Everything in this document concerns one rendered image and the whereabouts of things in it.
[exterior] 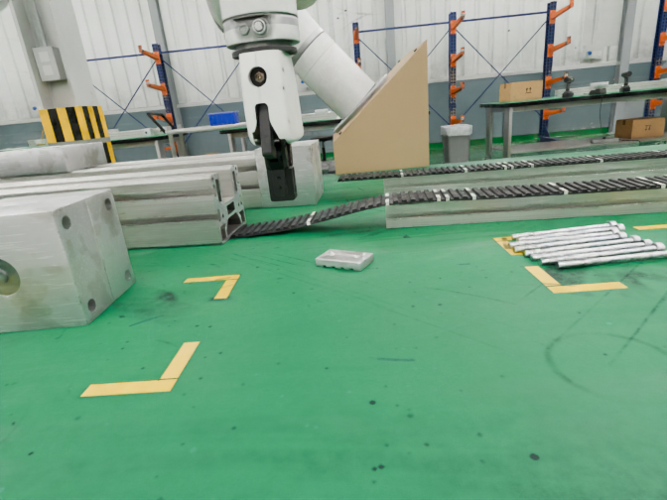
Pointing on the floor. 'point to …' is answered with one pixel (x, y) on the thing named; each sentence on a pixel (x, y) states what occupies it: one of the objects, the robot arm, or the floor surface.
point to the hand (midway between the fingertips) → (282, 184)
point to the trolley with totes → (200, 127)
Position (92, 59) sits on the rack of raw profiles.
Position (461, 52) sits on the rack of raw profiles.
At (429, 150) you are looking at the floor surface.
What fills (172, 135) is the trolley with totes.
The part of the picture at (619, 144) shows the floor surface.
